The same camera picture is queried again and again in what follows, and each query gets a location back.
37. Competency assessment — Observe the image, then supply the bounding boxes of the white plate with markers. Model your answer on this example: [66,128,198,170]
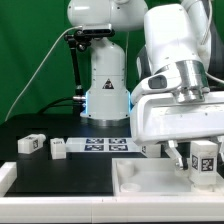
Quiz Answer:
[66,138,140,153]

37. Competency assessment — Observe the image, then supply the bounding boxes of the grey camera cable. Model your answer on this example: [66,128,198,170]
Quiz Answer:
[4,25,83,122]

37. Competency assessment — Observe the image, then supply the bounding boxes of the white square tabletop part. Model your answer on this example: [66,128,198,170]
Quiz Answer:
[112,158,224,197]

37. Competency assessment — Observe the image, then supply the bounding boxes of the grey mounted camera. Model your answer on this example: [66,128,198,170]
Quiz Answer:
[82,24,112,35]

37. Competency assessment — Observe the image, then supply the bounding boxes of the black cable bundle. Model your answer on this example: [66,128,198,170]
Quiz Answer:
[37,96,84,115]

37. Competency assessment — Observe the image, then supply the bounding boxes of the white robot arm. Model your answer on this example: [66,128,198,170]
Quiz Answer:
[67,0,224,169]

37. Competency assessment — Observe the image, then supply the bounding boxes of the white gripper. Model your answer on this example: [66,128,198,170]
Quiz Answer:
[130,77,224,170]

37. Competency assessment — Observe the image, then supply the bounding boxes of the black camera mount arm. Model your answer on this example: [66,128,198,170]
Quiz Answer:
[64,29,115,97]

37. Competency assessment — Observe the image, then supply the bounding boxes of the white U-shaped obstacle frame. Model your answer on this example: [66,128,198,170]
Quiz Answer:
[0,162,224,224]

